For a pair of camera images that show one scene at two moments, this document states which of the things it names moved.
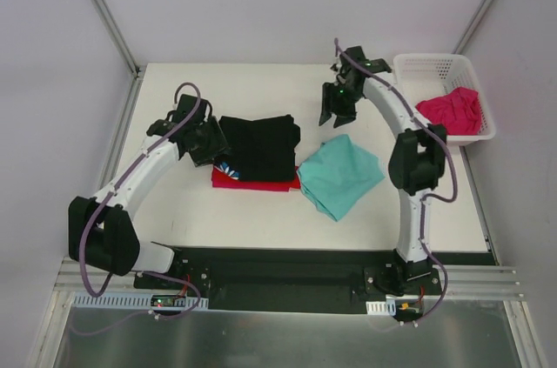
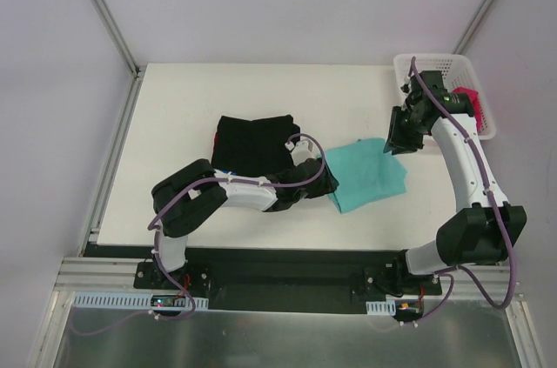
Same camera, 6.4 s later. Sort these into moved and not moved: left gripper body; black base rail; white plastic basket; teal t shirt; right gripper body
Moved: teal t shirt; left gripper body; right gripper body
Not moved: black base rail; white plastic basket
